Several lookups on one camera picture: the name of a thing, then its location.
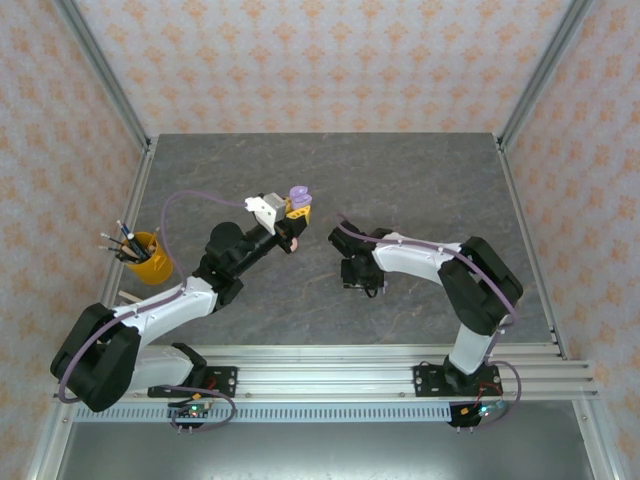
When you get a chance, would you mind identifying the purple earbud charging case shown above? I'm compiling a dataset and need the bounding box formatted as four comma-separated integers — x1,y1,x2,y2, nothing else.
288,184,314,210

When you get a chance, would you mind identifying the yellow pen cup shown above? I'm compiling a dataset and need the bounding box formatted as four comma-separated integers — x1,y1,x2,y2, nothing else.
121,230,175,287

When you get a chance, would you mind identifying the wooden pencil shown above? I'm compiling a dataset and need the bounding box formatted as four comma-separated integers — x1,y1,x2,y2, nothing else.
123,238,151,262

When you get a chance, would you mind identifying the blue pen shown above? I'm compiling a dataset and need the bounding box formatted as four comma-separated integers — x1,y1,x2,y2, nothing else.
116,218,137,249

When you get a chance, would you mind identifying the black controller board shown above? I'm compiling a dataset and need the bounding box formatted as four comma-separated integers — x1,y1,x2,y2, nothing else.
449,397,507,431
167,393,217,432

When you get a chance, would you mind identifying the grey metal sheet panel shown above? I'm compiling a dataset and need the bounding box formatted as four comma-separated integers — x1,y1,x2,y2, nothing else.
54,422,596,480

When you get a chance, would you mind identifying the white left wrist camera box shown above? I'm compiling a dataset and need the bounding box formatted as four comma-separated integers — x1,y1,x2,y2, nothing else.
243,192,294,235

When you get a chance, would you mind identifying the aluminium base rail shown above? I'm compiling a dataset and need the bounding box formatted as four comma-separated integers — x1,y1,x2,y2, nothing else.
52,343,600,402

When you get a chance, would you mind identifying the aluminium table side rail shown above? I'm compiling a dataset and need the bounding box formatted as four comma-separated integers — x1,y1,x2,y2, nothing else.
496,139,571,361
77,142,159,364

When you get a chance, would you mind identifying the white slotted cable duct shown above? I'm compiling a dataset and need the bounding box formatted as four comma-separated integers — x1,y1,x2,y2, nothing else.
73,404,454,424

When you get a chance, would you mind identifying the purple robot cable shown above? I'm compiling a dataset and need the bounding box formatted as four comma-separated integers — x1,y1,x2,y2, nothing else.
335,213,524,430
57,189,251,432

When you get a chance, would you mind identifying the aluminium frame corner post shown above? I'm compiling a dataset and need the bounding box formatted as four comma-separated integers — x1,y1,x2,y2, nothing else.
53,0,153,153
498,0,597,151

